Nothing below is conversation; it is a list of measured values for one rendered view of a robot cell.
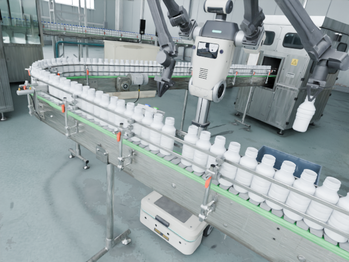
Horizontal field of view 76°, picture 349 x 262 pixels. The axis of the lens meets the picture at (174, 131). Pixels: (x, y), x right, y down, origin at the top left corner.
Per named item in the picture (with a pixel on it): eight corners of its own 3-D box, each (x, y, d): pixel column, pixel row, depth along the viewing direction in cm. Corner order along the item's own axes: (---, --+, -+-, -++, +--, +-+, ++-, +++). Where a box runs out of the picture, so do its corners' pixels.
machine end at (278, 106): (269, 107, 592) (294, 25, 513) (320, 126, 499) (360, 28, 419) (229, 113, 501) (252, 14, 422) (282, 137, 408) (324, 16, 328)
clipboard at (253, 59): (246, 66, 453) (250, 50, 440) (256, 68, 436) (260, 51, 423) (245, 66, 450) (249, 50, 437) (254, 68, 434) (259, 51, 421)
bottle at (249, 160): (241, 195, 78) (253, 155, 72) (229, 185, 83) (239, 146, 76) (252, 191, 81) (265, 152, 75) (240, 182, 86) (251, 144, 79)
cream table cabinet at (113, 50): (144, 90, 600) (147, 43, 553) (156, 96, 555) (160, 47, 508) (103, 92, 537) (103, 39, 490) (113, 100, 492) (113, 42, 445)
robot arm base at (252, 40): (249, 25, 128) (241, 43, 128) (246, 15, 121) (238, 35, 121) (264, 26, 124) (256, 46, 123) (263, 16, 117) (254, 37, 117)
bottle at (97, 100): (96, 118, 127) (95, 89, 120) (106, 119, 127) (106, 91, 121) (92, 121, 121) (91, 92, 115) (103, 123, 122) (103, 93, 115)
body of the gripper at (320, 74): (325, 83, 100) (332, 66, 97) (324, 86, 92) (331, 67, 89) (309, 80, 103) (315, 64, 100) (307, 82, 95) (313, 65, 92)
